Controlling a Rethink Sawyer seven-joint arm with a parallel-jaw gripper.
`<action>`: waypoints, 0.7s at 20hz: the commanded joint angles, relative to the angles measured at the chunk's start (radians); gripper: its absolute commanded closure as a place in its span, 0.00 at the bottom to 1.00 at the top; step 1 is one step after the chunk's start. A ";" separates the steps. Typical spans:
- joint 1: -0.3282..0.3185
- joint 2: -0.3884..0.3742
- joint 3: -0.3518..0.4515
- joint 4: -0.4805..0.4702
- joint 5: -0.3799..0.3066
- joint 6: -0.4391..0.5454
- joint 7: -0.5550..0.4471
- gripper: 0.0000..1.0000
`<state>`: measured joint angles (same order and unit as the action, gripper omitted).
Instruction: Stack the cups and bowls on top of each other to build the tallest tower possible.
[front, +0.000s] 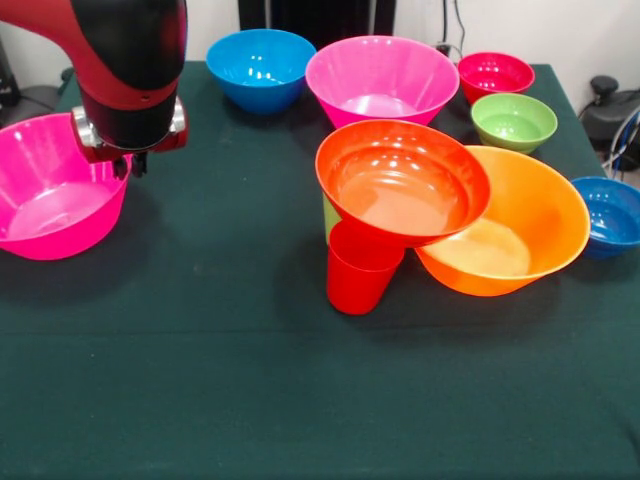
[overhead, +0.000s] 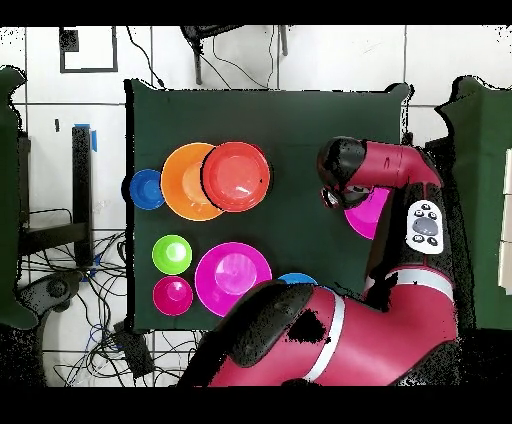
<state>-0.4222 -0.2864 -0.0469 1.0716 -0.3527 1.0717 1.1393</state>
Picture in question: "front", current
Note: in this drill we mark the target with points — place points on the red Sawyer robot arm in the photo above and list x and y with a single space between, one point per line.
125 60

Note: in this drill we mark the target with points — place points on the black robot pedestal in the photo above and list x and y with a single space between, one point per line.
320 17

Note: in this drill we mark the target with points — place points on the red cup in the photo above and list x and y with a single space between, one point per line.
355 285

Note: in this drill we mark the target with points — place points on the small crimson bowl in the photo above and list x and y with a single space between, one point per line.
492 75

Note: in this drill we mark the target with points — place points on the green cup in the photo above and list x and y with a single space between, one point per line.
331 220

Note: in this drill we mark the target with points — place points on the small dark blue bowl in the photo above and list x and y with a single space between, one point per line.
615 225

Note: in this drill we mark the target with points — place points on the large pink bowl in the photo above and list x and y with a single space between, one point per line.
50 220
380 75

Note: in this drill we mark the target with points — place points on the orange-red bowl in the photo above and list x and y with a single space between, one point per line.
400 180

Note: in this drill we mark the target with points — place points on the small green bowl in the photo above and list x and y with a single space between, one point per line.
514 125

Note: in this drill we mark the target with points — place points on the large orange bowl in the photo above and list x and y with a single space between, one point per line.
540 220

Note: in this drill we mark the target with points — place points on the dark green tablecloth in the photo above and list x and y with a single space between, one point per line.
300 375

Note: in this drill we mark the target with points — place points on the light blue bowl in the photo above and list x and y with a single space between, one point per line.
260 65

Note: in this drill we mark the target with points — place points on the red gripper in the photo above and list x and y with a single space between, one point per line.
177 132

